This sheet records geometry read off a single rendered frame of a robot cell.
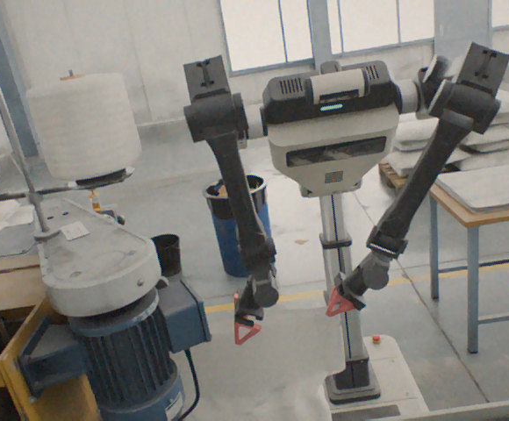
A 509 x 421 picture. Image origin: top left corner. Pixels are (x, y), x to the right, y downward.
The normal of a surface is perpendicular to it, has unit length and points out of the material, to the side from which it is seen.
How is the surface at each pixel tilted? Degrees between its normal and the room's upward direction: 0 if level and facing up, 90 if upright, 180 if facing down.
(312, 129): 40
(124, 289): 90
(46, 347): 0
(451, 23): 90
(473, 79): 60
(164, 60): 90
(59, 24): 90
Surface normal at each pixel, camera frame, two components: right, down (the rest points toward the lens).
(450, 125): -0.33, 0.59
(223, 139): 0.15, 0.66
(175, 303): -0.18, -0.91
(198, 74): -0.11, -0.37
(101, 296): 0.24, 0.32
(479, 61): -0.06, -0.15
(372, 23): 0.02, 0.37
